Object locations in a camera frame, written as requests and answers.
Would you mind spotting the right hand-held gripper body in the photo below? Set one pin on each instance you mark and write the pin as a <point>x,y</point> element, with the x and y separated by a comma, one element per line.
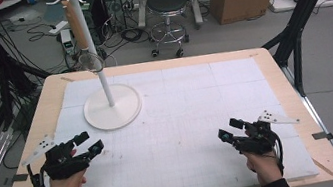
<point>258,141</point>

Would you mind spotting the white device with green display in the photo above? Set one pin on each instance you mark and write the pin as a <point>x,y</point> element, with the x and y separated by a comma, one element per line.
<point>67,41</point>

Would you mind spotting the white power strip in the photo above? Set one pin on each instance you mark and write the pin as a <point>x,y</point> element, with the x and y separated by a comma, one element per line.
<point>59,27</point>

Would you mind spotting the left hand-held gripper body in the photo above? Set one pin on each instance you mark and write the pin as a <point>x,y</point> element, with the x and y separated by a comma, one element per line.
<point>63,165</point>

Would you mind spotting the black tape piece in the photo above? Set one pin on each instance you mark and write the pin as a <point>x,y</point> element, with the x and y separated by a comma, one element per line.
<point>16,178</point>
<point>322,136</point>

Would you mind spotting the black computer tower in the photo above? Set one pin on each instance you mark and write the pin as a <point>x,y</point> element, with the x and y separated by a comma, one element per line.
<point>112,11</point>

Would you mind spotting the white hook rack stand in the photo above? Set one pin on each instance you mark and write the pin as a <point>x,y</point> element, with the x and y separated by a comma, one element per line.
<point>113,110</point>

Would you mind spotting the white grid mat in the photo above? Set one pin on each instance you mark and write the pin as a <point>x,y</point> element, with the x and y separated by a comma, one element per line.
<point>183,171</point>

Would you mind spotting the wooden strip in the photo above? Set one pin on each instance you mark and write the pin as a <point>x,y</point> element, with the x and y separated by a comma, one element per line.
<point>322,166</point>

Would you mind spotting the black round stool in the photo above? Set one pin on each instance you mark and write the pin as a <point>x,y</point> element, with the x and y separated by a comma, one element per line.
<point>168,2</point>

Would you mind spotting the person's right hand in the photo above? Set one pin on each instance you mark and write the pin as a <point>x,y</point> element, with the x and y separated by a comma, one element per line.
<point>264,167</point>

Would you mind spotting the wooden table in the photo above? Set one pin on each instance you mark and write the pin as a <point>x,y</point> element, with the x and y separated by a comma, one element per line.
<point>283,88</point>

